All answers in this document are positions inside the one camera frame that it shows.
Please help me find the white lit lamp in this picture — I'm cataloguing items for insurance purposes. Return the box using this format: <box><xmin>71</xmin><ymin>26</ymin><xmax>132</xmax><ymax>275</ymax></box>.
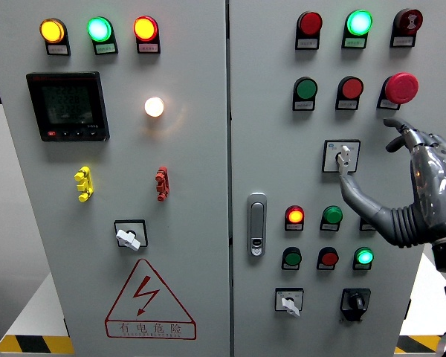
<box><xmin>144</xmin><ymin>96</ymin><xmax>166</xmax><ymax>118</ymax></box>

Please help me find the dark red round lamp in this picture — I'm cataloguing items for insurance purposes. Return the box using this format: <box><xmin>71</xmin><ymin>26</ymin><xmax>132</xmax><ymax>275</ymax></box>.
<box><xmin>296</xmin><ymin>10</ymin><xmax>324</xmax><ymax>37</ymax></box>

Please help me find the small red lit lamp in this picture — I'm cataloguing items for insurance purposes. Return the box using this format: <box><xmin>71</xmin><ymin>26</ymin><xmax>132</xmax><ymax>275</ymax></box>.
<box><xmin>285</xmin><ymin>205</ymin><xmax>306</xmax><ymax>225</ymax></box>

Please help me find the green lit round lamp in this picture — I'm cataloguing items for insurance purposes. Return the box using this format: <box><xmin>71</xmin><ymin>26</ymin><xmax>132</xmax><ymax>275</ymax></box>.
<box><xmin>87</xmin><ymin>16</ymin><xmax>114</xmax><ymax>43</ymax></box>
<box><xmin>345</xmin><ymin>9</ymin><xmax>373</xmax><ymax>37</ymax></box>

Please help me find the small green push button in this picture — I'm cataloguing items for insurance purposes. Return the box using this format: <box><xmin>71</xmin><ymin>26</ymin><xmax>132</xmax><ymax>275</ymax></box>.
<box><xmin>282</xmin><ymin>246</ymin><xmax>303</xmax><ymax>267</ymax></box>
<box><xmin>322</xmin><ymin>205</ymin><xmax>344</xmax><ymax>225</ymax></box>

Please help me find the small yellow handle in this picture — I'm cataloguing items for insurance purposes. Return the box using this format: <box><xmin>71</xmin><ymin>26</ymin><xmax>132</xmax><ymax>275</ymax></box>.
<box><xmin>74</xmin><ymin>166</ymin><xmax>95</xmax><ymax>203</ymax></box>

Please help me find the black display meter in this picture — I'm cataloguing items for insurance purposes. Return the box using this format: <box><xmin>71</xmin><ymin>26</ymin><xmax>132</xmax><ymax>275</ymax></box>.
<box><xmin>25</xmin><ymin>71</ymin><xmax>111</xmax><ymax>143</ymax></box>

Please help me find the large red stop button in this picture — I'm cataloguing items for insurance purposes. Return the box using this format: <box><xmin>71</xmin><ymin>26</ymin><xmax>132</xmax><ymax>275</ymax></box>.
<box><xmin>381</xmin><ymin>71</ymin><xmax>420</xmax><ymax>106</ymax></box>

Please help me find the turn switch slim white handle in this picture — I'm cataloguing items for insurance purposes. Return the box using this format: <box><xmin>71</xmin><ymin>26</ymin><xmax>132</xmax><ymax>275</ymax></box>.
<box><xmin>274</xmin><ymin>287</ymin><xmax>305</xmax><ymax>318</ymax></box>
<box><xmin>321</xmin><ymin>138</ymin><xmax>361</xmax><ymax>176</ymax></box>

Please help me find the silver door lock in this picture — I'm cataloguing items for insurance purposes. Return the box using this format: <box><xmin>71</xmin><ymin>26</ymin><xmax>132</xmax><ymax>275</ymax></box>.
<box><xmin>246</xmin><ymin>192</ymin><xmax>268</xmax><ymax>258</ymax></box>

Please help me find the small red handle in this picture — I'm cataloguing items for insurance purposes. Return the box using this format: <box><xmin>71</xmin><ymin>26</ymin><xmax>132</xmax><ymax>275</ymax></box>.
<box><xmin>155</xmin><ymin>165</ymin><xmax>171</xmax><ymax>203</ymax></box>

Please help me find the red warning triangle sticker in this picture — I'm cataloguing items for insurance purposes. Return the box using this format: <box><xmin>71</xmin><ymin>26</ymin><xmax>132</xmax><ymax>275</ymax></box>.
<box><xmin>104</xmin><ymin>258</ymin><xmax>198</xmax><ymax>341</ymax></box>

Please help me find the red-orange lit round lamp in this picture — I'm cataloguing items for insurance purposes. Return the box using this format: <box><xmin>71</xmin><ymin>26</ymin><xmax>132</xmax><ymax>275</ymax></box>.
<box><xmin>132</xmin><ymin>15</ymin><xmax>160</xmax><ymax>42</ymax></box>

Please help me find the dark red buzzer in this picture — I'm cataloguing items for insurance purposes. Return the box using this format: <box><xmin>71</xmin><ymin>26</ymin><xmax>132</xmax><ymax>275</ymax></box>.
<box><xmin>392</xmin><ymin>8</ymin><xmax>424</xmax><ymax>36</ymax></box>

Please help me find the pale grey cabinet door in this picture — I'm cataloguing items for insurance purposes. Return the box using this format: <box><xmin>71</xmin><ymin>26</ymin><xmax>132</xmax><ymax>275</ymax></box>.
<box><xmin>0</xmin><ymin>0</ymin><xmax>231</xmax><ymax>357</ymax></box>
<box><xmin>228</xmin><ymin>0</ymin><xmax>446</xmax><ymax>357</ymax></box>

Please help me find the small green lit lamp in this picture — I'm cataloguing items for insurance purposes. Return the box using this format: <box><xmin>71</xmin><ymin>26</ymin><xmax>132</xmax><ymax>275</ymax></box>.
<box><xmin>353</xmin><ymin>246</ymin><xmax>375</xmax><ymax>267</ymax></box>

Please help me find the turn switch black handle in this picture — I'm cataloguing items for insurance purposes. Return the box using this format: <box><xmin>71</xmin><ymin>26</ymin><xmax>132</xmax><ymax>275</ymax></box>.
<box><xmin>339</xmin><ymin>288</ymin><xmax>372</xmax><ymax>324</ymax></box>

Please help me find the turn switch wide white handle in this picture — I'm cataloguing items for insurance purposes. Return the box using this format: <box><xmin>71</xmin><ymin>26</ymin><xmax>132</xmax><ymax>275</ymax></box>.
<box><xmin>113</xmin><ymin>219</ymin><xmax>149</xmax><ymax>252</ymax></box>

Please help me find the yellow round lamp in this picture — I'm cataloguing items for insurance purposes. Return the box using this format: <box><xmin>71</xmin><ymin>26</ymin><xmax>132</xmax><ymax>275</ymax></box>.
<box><xmin>39</xmin><ymin>17</ymin><xmax>68</xmax><ymax>45</ymax></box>

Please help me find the black yellow striped tape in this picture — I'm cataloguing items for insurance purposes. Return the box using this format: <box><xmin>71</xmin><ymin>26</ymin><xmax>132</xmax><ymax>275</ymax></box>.
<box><xmin>0</xmin><ymin>335</ymin><xmax>75</xmax><ymax>356</ymax></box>
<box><xmin>393</xmin><ymin>335</ymin><xmax>446</xmax><ymax>356</ymax></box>

